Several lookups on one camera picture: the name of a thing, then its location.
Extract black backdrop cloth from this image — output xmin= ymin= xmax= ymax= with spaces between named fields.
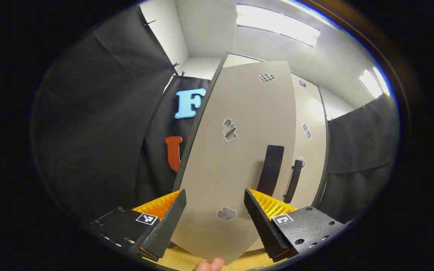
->
xmin=317 ymin=94 xmax=401 ymax=223
xmin=32 ymin=6 xmax=212 ymax=226

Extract white cabinet door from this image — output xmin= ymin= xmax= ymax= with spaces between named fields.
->
xmin=171 ymin=60 xmax=297 ymax=266
xmin=283 ymin=97 xmax=329 ymax=210

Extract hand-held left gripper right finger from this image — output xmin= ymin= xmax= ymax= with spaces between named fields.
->
xmin=243 ymin=187 xmax=348 ymax=263

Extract small ceiling light panel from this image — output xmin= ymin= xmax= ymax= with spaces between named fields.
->
xmin=359 ymin=67 xmax=391 ymax=99

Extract black door handle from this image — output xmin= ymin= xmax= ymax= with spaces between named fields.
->
xmin=283 ymin=160 xmax=304 ymax=204

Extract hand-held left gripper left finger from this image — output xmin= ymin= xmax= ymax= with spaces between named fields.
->
xmin=84 ymin=189 xmax=187 ymax=261

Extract large ceiling light panel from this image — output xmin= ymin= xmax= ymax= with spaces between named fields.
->
xmin=236 ymin=4 xmax=321 ymax=47

